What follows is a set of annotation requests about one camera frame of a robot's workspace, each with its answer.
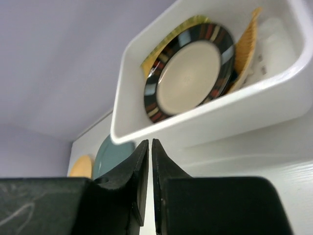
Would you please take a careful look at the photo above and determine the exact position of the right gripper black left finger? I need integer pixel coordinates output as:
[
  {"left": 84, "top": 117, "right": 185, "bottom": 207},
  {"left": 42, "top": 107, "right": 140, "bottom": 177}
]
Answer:
[{"left": 0, "top": 140, "right": 149, "bottom": 235}]

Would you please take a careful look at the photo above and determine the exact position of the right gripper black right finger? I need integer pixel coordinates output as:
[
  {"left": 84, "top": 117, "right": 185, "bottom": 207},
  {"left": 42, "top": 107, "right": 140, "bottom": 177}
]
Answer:
[{"left": 152, "top": 139, "right": 293, "bottom": 235}]

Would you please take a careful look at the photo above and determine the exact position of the teal round plate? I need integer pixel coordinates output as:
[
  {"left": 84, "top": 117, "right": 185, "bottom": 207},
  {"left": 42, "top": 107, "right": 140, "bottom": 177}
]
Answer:
[{"left": 92, "top": 135, "right": 135, "bottom": 180}]

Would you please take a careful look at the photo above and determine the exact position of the dark round patterned plate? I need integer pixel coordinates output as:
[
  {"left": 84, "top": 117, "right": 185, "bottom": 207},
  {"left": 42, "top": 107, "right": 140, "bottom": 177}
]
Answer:
[{"left": 144, "top": 22, "right": 235, "bottom": 123}]

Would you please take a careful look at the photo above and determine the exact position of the orange woven boat-shaped basket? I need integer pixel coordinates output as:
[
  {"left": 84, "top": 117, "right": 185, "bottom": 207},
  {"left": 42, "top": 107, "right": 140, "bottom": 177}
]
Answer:
[{"left": 226, "top": 7, "right": 262, "bottom": 94}]

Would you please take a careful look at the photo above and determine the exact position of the yellow woven bamboo tray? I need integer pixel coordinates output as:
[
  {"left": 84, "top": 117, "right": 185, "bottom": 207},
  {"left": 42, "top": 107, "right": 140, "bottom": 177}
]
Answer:
[{"left": 141, "top": 15, "right": 211, "bottom": 80}]

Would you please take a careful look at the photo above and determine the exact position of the white plastic bin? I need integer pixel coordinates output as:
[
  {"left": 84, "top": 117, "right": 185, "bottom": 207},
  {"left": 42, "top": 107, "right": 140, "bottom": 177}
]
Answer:
[{"left": 111, "top": 0, "right": 313, "bottom": 147}]

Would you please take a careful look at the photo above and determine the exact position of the yellow round plate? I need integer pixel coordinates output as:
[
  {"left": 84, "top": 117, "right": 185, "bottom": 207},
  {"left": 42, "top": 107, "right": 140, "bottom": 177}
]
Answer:
[{"left": 69, "top": 155, "right": 94, "bottom": 179}]

